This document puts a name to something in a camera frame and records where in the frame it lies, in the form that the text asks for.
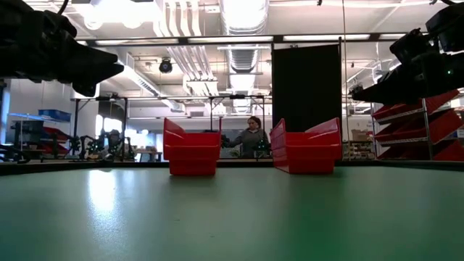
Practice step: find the dark cart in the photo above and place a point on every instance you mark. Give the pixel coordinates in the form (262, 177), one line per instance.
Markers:
(32, 127)

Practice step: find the red shelf bin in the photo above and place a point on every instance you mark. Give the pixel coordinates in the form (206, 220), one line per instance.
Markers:
(435, 103)
(442, 125)
(451, 152)

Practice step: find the person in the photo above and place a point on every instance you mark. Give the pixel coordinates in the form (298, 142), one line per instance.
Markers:
(250, 139)

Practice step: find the silver ventilation duct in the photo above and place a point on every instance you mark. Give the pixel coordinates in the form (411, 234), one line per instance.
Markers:
(243, 58)

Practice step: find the black ceiling camera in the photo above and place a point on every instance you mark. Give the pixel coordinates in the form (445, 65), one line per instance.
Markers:
(165, 66)

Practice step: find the cardboard box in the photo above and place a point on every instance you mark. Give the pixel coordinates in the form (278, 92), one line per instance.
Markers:
(359, 135)

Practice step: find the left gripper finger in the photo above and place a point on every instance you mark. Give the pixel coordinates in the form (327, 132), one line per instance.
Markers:
(98, 67)

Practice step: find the green table mat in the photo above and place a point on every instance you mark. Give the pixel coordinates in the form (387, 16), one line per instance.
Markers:
(232, 224)

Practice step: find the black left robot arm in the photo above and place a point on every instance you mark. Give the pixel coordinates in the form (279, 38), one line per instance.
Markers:
(14, 29)

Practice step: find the blue storage bin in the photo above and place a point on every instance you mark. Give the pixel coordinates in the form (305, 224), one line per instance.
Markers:
(54, 115)

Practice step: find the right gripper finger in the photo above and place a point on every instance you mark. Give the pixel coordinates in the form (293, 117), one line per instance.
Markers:
(384, 88)

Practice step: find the black background robot arm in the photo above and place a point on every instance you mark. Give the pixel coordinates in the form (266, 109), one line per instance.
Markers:
(116, 145)
(90, 146)
(261, 146)

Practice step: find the red storage bin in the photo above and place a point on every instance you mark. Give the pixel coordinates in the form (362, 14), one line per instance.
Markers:
(58, 135)

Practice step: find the black divider panel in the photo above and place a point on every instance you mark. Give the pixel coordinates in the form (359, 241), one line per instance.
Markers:
(306, 83)

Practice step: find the black rig frame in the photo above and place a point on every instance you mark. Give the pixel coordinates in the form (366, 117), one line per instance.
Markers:
(211, 112)
(75, 127)

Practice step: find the red plastic bin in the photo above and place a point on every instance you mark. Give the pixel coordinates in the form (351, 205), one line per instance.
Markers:
(192, 156)
(311, 156)

